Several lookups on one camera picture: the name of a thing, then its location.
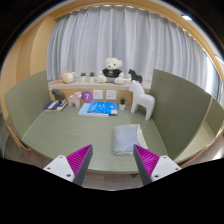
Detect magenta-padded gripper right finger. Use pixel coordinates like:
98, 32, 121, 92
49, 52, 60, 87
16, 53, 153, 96
133, 144, 183, 186

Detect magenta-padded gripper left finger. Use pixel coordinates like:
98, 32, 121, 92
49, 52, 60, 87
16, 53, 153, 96
43, 144, 94, 186

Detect blue towel with yellow print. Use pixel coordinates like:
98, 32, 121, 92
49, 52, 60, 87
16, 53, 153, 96
112, 123, 149, 157

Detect green partition panel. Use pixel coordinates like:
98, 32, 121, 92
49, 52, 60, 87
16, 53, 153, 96
3, 69, 53, 139
148, 68, 213, 160

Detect light blue book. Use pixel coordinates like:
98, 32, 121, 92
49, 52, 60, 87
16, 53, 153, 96
78, 102, 110, 118

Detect dark blue book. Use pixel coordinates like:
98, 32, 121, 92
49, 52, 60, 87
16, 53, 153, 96
44, 100, 68, 112

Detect pink horse figurine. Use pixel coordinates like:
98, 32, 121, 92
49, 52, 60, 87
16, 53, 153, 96
67, 91, 83, 109

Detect dark grey horse figurine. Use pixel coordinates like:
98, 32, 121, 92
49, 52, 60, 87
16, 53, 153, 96
51, 88, 66, 103

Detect large white horse figurine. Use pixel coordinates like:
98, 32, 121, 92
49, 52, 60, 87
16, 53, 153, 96
128, 79, 156, 121

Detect potted succulent white pot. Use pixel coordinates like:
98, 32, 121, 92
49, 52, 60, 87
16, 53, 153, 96
118, 96, 127, 111

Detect purple round number sign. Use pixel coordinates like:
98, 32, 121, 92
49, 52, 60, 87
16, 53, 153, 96
81, 90, 93, 103

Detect wooden shelf ledge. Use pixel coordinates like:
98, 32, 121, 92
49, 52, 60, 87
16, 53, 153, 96
48, 79, 153, 108

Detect small cream plush toy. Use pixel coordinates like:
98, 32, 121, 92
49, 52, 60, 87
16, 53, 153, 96
60, 71, 77, 84

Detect black horse figurine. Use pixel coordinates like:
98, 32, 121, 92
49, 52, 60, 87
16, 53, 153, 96
127, 68, 144, 84

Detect cream teddy bear black shirt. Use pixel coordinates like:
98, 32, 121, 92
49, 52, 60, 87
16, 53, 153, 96
96, 57, 126, 85

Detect grey-white curtain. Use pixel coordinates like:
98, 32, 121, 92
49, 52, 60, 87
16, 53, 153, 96
45, 4, 214, 98

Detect white wall socket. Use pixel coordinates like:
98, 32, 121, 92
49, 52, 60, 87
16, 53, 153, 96
92, 89, 104, 101
105, 89, 117, 101

